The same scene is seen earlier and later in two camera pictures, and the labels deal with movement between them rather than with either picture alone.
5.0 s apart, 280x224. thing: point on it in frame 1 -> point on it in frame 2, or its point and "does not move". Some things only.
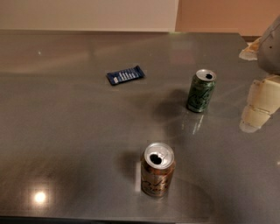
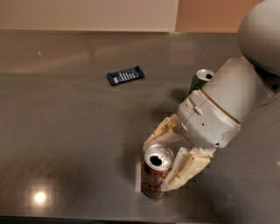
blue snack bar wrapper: [130, 73] does not move
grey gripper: [271, 49] -> [206, 122]
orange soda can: [157, 167] does not move
